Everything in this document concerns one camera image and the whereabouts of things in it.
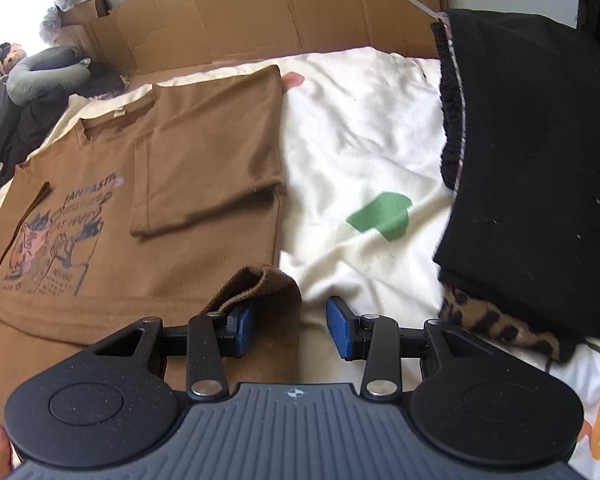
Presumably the black knit garment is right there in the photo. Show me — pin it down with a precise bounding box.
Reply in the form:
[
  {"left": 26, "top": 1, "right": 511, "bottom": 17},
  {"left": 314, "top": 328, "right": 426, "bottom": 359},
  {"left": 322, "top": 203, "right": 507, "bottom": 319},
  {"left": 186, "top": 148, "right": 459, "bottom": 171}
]
[{"left": 430, "top": 22, "right": 468, "bottom": 191}]

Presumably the black crumpled garment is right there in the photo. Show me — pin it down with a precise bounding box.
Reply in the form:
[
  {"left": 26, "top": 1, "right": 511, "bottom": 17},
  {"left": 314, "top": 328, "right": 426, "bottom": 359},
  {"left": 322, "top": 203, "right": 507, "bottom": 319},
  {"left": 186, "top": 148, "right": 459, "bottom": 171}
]
[{"left": 0, "top": 60, "right": 131, "bottom": 171}]

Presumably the flattened cardboard sheet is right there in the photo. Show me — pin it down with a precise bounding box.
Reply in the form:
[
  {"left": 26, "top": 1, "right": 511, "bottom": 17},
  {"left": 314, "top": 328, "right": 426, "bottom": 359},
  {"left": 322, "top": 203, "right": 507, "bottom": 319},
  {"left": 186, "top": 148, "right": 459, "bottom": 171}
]
[{"left": 60, "top": 0, "right": 448, "bottom": 78}]

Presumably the leopard print garment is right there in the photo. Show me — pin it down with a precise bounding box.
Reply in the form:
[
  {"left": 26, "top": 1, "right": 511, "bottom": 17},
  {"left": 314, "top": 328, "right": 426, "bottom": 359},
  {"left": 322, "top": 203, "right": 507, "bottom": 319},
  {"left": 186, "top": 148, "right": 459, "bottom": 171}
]
[{"left": 437, "top": 282, "right": 581, "bottom": 363}]

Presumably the brown printed t-shirt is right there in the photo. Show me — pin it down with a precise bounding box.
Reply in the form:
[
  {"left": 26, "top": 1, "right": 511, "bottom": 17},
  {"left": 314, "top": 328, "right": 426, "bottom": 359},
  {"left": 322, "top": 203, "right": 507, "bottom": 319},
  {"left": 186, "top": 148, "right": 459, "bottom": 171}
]
[{"left": 0, "top": 64, "right": 303, "bottom": 396}]

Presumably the cream bear print bedsheet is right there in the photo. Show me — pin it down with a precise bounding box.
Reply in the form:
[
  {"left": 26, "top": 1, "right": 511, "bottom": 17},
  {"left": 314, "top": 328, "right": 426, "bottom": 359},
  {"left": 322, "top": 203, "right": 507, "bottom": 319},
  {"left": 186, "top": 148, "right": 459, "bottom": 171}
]
[{"left": 0, "top": 47, "right": 600, "bottom": 480}]

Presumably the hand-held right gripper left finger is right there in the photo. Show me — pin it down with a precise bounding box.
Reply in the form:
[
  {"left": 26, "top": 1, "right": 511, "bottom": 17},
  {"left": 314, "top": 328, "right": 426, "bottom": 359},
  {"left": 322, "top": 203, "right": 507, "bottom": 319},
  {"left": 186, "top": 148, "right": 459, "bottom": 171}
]
[{"left": 95, "top": 301, "right": 257, "bottom": 402}]

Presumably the grey neck pillow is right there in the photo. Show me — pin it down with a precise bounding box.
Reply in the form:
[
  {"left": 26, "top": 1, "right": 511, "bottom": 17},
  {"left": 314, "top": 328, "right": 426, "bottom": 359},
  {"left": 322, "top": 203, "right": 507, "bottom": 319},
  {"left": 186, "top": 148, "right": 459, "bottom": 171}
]
[{"left": 5, "top": 46, "right": 92, "bottom": 106}]

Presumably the crumpled clear plastic wrap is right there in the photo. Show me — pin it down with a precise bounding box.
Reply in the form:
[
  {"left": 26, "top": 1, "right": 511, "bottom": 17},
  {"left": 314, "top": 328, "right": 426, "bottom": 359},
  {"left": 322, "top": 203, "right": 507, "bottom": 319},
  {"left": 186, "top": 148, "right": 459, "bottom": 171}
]
[{"left": 39, "top": 2, "right": 86, "bottom": 53}]

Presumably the small teddy bear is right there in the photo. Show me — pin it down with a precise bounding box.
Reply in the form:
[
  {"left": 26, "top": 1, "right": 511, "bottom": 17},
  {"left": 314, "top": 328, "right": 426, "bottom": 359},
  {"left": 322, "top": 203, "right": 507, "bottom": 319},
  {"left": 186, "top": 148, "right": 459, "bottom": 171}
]
[{"left": 0, "top": 42, "right": 26, "bottom": 78}]

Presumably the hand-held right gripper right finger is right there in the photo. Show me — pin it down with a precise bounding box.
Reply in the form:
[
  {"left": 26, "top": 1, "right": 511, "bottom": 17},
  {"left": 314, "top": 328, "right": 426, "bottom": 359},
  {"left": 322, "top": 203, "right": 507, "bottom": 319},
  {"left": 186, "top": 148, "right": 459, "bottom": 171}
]
[{"left": 325, "top": 296, "right": 486, "bottom": 401}]

